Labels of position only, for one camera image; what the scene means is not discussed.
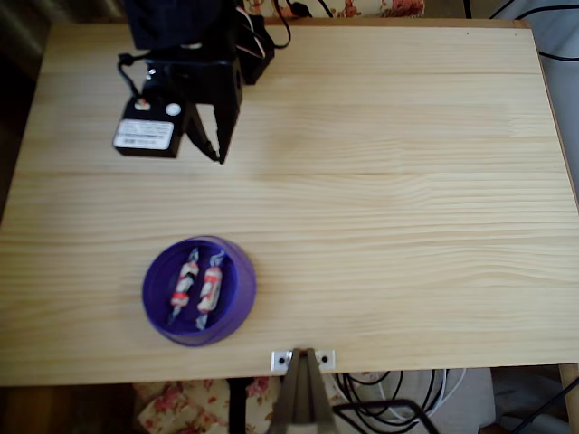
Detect floral red white cushion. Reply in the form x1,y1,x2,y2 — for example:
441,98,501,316
133,378,290,434
243,0,426,20

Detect black camera cable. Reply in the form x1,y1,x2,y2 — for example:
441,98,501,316
117,52,153,101

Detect black cable with plug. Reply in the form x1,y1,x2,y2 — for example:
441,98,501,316
270,0,309,50

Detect wrapped red white blue candy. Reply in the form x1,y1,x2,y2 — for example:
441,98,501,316
168,247,202,325
195,249,228,332

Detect white cable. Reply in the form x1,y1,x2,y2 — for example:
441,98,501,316
332,368,468,424

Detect black table leg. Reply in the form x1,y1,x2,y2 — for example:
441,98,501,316
227,378,249,434

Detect purple plastic bowl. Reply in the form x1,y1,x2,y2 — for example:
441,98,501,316
141,234,258,348

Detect red and white servo wires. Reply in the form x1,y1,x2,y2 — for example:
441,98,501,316
233,3,269,61

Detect silver metal bracket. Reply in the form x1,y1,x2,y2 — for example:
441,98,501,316
271,348,337,373

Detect black camera box with label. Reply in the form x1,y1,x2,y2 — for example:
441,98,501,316
111,97,183,159

